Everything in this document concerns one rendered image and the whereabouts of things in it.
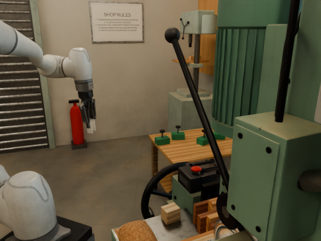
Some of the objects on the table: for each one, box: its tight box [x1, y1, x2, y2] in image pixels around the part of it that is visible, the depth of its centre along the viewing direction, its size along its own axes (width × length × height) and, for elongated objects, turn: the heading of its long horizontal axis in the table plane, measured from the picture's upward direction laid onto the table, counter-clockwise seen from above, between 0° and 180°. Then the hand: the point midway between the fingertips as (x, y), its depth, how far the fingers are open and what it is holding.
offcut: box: [161, 202, 181, 225], centre depth 78 cm, size 4×3×4 cm
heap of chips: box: [114, 220, 158, 241], centre depth 70 cm, size 9×14×4 cm, turn 24°
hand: (90, 126), depth 151 cm, fingers open, 3 cm apart
